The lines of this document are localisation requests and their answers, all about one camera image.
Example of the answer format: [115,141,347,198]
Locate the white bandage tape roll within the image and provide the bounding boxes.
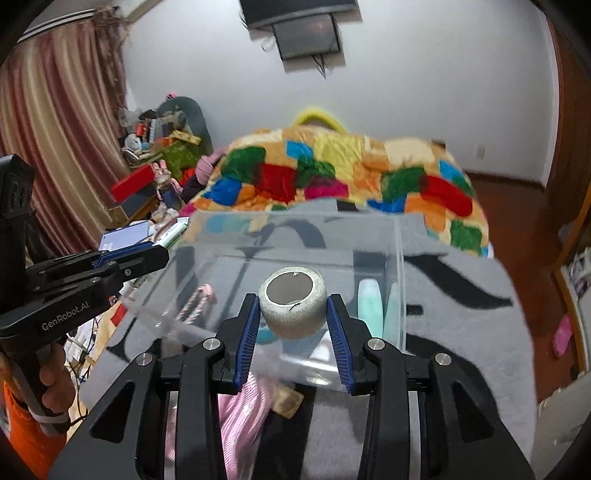
[257,266,328,340]

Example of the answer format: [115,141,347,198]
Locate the tan rectangular soap block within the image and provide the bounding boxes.
[271,384,304,419]

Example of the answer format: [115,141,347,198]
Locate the orange sleeve forearm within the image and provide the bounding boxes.
[2,382,67,479]

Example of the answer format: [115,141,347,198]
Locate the person's left hand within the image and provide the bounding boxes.
[1,344,76,414]

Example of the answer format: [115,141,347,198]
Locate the blue folder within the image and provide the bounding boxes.
[97,220,153,251]

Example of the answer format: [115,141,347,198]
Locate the red rectangular box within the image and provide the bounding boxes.
[110,164,154,203]

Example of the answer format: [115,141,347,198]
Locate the pink bunny toy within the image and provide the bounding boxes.
[151,159,182,210]

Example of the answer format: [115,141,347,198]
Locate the cluttered side table pile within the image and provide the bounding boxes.
[118,95,213,179]

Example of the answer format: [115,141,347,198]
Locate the grey black patterned blanket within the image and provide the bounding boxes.
[81,201,536,479]

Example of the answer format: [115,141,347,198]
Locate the teal tape roll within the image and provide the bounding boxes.
[256,325,279,345]

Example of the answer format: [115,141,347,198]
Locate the pink slipper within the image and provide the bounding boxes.
[552,314,573,358]

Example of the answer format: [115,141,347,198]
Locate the clear plastic storage box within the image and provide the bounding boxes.
[126,211,406,390]

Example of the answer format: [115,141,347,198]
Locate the colourful patchwork quilt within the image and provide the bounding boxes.
[187,126,491,257]

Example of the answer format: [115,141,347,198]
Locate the mint green bottle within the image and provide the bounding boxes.
[356,278,384,338]

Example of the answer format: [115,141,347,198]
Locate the striped red curtain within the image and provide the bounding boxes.
[1,6,129,255]

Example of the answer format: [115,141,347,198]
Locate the yellow curved pillow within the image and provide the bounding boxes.
[291,107,348,134]

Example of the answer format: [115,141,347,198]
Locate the pink white striped cord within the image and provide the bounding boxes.
[175,283,219,324]

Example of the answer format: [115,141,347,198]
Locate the pink rope coil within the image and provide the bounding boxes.
[165,375,279,480]

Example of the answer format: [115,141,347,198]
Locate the black wall television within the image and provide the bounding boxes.
[239,0,358,29]

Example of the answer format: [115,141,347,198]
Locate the small black wall monitor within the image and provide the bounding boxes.
[273,14,341,61]

